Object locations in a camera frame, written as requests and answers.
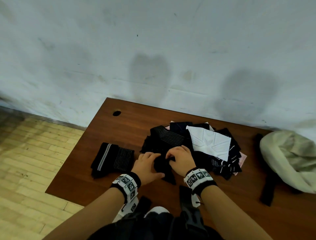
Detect left marker wrist band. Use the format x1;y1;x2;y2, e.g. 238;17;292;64
110;171;142;223

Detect black bag strap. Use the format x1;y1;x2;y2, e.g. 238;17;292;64
255;133;280;207

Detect white shoe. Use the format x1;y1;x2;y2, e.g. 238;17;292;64
144;206;171;218

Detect person's left forearm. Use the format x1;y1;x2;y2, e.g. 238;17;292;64
42;187;127;240

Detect white patterned sock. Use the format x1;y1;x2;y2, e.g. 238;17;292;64
186;125;232;162

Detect person's dark clothing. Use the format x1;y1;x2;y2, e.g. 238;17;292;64
87;185;224;240

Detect pile of dark socks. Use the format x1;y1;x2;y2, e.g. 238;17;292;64
140;121;247;181

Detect person's left hand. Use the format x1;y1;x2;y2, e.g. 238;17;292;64
132;152;165;186

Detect person's right forearm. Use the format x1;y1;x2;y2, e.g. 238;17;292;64
199;185;273;240

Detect person's right hand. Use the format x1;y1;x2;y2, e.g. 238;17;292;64
165;145;197;177

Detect right marker wrist band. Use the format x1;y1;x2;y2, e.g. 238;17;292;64
184;167;218;208

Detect marker wrist band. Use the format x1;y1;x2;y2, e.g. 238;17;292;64
110;171;142;223
184;167;218;208

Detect cream cloth bag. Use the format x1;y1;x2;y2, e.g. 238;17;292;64
259;130;316;194

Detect black sock grey band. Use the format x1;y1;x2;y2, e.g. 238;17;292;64
90;142;119;179

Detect black sock thin stripes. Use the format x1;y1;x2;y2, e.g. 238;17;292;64
113;147;135;174

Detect plain black sock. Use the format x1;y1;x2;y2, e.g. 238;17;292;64
153;153;177;185

